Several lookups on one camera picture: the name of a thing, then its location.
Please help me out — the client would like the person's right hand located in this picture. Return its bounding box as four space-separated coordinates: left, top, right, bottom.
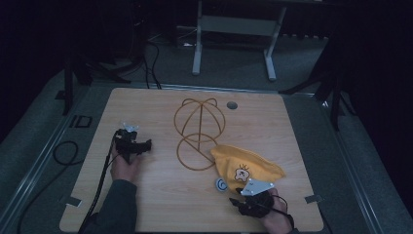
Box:
258 187 295 234

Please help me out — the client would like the person's left hand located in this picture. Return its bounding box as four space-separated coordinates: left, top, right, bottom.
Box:
110 151 144 184

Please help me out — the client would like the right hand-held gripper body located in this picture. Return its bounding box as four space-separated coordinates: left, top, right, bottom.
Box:
238 177 276 219

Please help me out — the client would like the metal floor rail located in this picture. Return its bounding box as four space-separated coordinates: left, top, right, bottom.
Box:
0 86 89 225
311 92 388 234

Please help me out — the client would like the black rectangular floor frame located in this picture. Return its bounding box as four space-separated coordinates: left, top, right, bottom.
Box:
68 114 94 129

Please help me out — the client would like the yellow hat with cartoon print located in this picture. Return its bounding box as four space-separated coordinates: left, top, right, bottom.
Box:
209 143 287 196

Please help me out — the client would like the black hanging cable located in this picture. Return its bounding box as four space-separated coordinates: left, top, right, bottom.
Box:
146 40 163 91
142 57 151 90

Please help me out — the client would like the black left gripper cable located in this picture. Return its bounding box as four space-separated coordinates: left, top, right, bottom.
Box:
77 131 120 234

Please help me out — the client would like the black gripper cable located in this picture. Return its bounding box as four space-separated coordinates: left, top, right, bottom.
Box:
77 131 120 234
270 194 296 230

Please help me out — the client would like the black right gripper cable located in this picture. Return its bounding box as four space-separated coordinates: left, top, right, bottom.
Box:
270 194 296 230

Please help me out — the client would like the black looped floor cable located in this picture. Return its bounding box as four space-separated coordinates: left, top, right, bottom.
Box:
16 139 86 234

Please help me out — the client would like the white metal desk frame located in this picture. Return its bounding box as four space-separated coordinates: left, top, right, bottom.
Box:
191 0 288 83

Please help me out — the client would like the black tripod stand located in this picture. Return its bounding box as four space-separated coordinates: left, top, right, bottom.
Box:
278 42 357 133
54 53 133 117

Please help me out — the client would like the round white and blue badge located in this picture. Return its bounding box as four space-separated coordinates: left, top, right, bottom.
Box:
214 176 230 193

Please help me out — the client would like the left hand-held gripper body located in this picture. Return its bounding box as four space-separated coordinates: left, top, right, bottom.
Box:
113 122 144 164

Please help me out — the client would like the brown wire hat stand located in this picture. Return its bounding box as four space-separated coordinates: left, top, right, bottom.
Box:
172 97 227 173

